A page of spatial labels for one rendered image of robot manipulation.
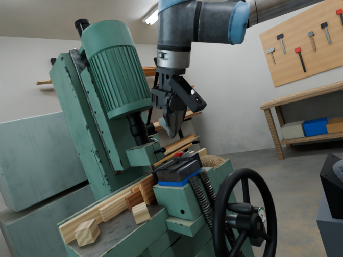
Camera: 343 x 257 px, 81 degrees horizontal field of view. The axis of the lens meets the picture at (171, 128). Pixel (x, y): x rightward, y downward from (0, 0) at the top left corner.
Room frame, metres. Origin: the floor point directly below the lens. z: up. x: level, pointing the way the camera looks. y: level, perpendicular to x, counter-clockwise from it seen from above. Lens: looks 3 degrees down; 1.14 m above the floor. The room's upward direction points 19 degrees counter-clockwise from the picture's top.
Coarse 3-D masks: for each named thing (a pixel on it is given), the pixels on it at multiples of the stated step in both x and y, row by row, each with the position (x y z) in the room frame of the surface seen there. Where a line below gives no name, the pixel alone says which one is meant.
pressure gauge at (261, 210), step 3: (255, 207) 0.78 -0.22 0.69; (258, 207) 0.77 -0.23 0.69; (261, 207) 0.77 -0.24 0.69; (255, 210) 0.76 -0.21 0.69; (258, 210) 0.75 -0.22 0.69; (261, 210) 0.77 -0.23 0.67; (264, 210) 0.78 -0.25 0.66; (258, 213) 0.75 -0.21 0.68; (261, 213) 0.77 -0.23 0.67; (264, 213) 0.78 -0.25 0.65; (261, 216) 0.76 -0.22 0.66; (264, 216) 0.78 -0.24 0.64; (264, 219) 0.77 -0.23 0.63
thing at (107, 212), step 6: (204, 150) 0.96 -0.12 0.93; (120, 198) 0.64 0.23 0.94; (108, 204) 0.62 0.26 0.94; (114, 204) 0.62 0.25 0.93; (120, 204) 0.64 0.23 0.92; (126, 204) 0.65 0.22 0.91; (102, 210) 0.60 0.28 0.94; (108, 210) 0.61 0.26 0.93; (114, 210) 0.62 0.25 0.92; (120, 210) 0.63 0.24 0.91; (102, 216) 0.60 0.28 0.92; (108, 216) 0.60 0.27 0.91; (114, 216) 0.62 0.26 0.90
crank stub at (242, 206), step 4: (228, 204) 0.44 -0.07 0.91; (232, 204) 0.44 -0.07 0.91; (236, 204) 0.43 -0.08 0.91; (240, 204) 0.42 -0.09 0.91; (244, 204) 0.41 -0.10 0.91; (248, 204) 0.41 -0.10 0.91; (228, 208) 0.44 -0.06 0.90; (232, 208) 0.43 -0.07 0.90; (236, 208) 0.42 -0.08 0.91; (240, 208) 0.42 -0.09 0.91; (244, 208) 0.41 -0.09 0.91; (248, 208) 0.41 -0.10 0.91; (252, 208) 0.41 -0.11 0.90; (236, 212) 0.43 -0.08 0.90; (240, 212) 0.42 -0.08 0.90; (244, 212) 0.41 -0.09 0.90; (248, 212) 0.40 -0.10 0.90; (252, 212) 0.40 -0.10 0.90
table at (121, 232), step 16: (224, 176) 0.76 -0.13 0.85; (160, 208) 0.56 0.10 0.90; (112, 224) 0.56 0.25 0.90; (128, 224) 0.53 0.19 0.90; (144, 224) 0.51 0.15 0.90; (160, 224) 0.54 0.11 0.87; (176, 224) 0.51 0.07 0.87; (192, 224) 0.49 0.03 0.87; (96, 240) 0.50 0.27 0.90; (112, 240) 0.48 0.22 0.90; (128, 240) 0.47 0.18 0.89; (144, 240) 0.50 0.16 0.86; (80, 256) 0.45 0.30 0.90; (96, 256) 0.43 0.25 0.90; (112, 256) 0.44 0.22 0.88; (128, 256) 0.46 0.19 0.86
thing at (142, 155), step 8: (144, 144) 0.77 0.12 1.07; (152, 144) 0.72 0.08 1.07; (128, 152) 0.78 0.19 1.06; (136, 152) 0.74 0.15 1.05; (144, 152) 0.70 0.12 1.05; (152, 152) 0.71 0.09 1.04; (160, 152) 0.73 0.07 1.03; (136, 160) 0.75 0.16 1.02; (144, 160) 0.71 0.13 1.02; (152, 160) 0.70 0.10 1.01
